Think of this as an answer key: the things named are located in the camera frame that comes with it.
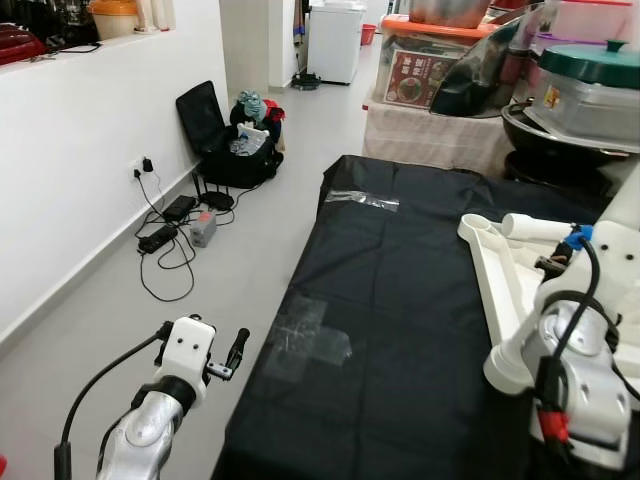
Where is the white plastic table top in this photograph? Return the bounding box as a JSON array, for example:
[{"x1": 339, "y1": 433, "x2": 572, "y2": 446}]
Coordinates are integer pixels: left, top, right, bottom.
[{"x1": 458, "y1": 212, "x2": 640, "y2": 396}]

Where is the clear tape cross patch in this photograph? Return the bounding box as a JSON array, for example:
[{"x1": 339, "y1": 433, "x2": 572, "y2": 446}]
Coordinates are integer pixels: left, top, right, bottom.
[{"x1": 262, "y1": 295, "x2": 353, "y2": 383}]

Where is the black wok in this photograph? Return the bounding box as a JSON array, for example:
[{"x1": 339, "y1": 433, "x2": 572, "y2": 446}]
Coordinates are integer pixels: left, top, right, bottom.
[{"x1": 500, "y1": 100, "x2": 640, "y2": 191}]

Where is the grey power box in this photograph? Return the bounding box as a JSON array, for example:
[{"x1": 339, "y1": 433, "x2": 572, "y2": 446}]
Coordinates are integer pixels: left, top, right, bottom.
[{"x1": 190, "y1": 210, "x2": 219, "y2": 248}]

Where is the black power adapter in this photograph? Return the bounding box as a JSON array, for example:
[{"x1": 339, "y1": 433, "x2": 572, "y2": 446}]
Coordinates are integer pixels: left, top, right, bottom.
[
  {"x1": 162, "y1": 195, "x2": 198, "y2": 221},
  {"x1": 137, "y1": 225, "x2": 181, "y2": 254}
]

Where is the black round stand base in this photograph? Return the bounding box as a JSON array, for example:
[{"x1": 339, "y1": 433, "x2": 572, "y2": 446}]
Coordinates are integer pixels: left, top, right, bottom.
[{"x1": 197, "y1": 190, "x2": 236, "y2": 211}]

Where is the clear plastic container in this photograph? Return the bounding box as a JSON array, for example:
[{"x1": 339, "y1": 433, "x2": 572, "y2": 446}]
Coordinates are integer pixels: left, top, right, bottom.
[{"x1": 525, "y1": 80, "x2": 640, "y2": 151}]

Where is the black floor cloth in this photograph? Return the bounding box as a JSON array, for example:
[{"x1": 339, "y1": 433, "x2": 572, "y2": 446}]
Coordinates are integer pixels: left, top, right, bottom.
[{"x1": 212, "y1": 153, "x2": 640, "y2": 480}]

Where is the beige cloth-covered stand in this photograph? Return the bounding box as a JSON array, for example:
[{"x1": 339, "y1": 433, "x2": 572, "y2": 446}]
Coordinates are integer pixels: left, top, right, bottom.
[{"x1": 362, "y1": 100, "x2": 516, "y2": 179}]

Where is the black glossy bag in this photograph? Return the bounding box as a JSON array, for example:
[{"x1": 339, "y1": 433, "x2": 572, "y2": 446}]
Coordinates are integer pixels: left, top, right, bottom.
[{"x1": 430, "y1": 10, "x2": 546, "y2": 119}]

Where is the clear tape strip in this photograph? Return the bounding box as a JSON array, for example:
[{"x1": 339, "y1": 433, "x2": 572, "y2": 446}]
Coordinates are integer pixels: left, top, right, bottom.
[{"x1": 325, "y1": 187, "x2": 401, "y2": 213}]

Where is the green pot with lid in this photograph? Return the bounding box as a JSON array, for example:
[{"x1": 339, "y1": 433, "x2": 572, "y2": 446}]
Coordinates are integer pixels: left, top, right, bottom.
[{"x1": 537, "y1": 40, "x2": 640, "y2": 91}]

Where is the white plastic packet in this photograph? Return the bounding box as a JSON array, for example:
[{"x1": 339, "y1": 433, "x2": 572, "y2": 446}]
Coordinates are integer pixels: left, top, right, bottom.
[{"x1": 230, "y1": 122, "x2": 271, "y2": 159}]

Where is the black open bag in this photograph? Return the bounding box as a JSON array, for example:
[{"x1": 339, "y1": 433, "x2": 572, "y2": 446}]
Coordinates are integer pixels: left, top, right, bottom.
[{"x1": 175, "y1": 80, "x2": 286, "y2": 191}]

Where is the orange-lidded storage box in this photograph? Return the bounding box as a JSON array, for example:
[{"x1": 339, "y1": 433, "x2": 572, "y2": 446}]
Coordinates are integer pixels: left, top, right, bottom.
[{"x1": 380, "y1": 15, "x2": 481, "y2": 111}]

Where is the teal plush toy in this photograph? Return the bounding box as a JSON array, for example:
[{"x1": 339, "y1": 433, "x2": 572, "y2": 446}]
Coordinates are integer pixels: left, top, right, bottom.
[{"x1": 235, "y1": 90, "x2": 266, "y2": 121}]

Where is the pink plastic container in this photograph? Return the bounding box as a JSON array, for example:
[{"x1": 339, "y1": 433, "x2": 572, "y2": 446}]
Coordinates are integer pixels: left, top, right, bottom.
[{"x1": 550, "y1": 0, "x2": 640, "y2": 43}]

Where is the metal pot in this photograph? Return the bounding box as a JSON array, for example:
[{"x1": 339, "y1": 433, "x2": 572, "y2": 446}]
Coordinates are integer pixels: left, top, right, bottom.
[{"x1": 408, "y1": 0, "x2": 493, "y2": 29}]

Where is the white appliance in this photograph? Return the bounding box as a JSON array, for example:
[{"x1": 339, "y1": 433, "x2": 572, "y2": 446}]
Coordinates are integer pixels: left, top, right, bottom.
[{"x1": 305, "y1": 3, "x2": 366, "y2": 86}]

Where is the white cup stack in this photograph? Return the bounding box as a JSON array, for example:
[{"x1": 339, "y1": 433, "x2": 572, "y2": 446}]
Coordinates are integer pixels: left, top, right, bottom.
[{"x1": 135, "y1": 0, "x2": 176, "y2": 33}]

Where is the beige tub orange lid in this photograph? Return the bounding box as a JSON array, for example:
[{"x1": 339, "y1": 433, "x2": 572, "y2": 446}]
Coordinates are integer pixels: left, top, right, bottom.
[{"x1": 88, "y1": 0, "x2": 141, "y2": 41}]

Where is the red pot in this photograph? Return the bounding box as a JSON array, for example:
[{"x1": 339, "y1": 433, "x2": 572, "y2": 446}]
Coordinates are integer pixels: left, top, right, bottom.
[{"x1": 0, "y1": 28, "x2": 49, "y2": 67}]

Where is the black countertop appliance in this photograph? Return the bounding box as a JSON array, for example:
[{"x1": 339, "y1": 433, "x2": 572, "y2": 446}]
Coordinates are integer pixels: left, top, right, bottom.
[{"x1": 0, "y1": 0, "x2": 96, "y2": 51}]

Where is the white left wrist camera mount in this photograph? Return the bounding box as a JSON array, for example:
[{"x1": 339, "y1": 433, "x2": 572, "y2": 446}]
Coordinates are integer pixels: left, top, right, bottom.
[{"x1": 158, "y1": 315, "x2": 218, "y2": 406}]

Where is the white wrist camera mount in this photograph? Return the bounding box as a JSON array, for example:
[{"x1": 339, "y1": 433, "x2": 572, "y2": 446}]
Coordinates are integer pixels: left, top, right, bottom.
[
  {"x1": 158, "y1": 315, "x2": 218, "y2": 406},
  {"x1": 575, "y1": 222, "x2": 640, "y2": 301}
]

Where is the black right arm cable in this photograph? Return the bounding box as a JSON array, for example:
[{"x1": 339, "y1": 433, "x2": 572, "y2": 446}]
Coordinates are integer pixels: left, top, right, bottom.
[{"x1": 535, "y1": 235, "x2": 640, "y2": 401}]

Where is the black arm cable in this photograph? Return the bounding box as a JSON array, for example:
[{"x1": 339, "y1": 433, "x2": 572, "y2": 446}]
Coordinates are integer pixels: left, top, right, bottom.
[
  {"x1": 535, "y1": 235, "x2": 640, "y2": 401},
  {"x1": 55, "y1": 325, "x2": 171, "y2": 480}
]

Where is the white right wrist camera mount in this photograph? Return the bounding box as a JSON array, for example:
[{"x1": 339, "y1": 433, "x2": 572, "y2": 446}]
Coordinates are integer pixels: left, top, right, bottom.
[{"x1": 575, "y1": 222, "x2": 640, "y2": 301}]

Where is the black looped floor cable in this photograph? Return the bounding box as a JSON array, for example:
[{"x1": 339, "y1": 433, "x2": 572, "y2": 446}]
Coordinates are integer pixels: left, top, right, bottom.
[{"x1": 135, "y1": 175, "x2": 201, "y2": 303}]

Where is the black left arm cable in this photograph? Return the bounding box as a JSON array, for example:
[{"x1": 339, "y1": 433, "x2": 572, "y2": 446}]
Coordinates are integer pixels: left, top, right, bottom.
[{"x1": 55, "y1": 325, "x2": 171, "y2": 480}]

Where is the wall socket with plug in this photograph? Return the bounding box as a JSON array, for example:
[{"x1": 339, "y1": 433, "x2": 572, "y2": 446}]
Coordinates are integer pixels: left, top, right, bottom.
[{"x1": 128, "y1": 155, "x2": 156, "y2": 181}]

